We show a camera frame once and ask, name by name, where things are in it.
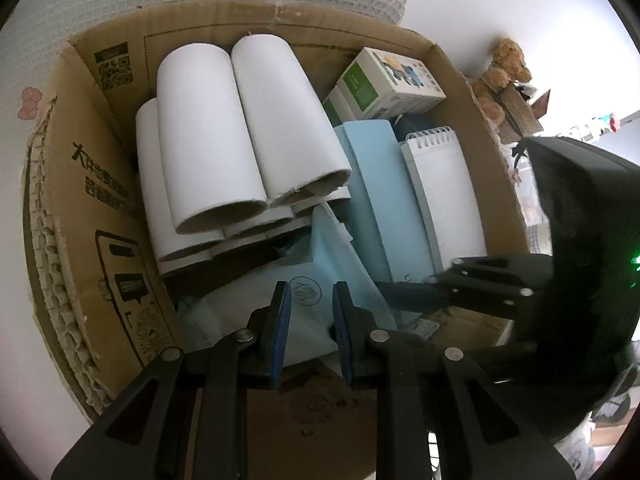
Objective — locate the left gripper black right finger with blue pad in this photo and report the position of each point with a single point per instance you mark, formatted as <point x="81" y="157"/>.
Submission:
<point x="437" y="412"/>

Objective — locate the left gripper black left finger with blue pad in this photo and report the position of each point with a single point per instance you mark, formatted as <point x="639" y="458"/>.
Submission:
<point x="185" y="415"/>

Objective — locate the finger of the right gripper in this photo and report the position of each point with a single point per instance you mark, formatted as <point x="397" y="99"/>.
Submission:
<point x="532" y="271"/>
<point x="501" y="301"/>

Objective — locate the light blue wipes packet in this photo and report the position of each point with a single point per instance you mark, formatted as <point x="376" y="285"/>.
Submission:
<point x="311" y="268"/>

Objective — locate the white spiral notebook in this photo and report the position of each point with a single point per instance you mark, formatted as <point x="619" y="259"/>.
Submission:
<point x="445" y="194"/>

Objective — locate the light blue flat box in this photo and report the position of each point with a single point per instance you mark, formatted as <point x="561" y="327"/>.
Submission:
<point x="382" y="215"/>

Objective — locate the small wooden crate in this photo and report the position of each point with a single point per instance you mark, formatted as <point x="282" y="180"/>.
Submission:
<point x="520" y="121"/>

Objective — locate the brown cardboard box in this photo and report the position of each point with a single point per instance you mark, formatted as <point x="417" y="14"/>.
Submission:
<point x="111" y="310"/>

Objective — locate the white paper tube lower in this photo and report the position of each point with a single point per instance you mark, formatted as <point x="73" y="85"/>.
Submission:
<point x="174" y="251"/>

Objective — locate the white paper tube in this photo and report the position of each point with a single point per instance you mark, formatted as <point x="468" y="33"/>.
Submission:
<point x="211" y="174"/>
<point x="174" y="251"/>
<point x="297" y="150"/>

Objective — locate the brown teddy bear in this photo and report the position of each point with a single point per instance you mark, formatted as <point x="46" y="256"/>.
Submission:
<point x="507" y="66"/>

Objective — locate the white paper tube right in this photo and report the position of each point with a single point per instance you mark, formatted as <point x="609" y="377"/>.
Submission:
<point x="297" y="150"/>

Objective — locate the green white small carton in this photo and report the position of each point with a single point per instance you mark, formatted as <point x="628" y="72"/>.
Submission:
<point x="381" y="85"/>

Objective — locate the white paper tube left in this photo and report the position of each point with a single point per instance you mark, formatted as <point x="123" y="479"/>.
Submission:
<point x="211" y="174"/>

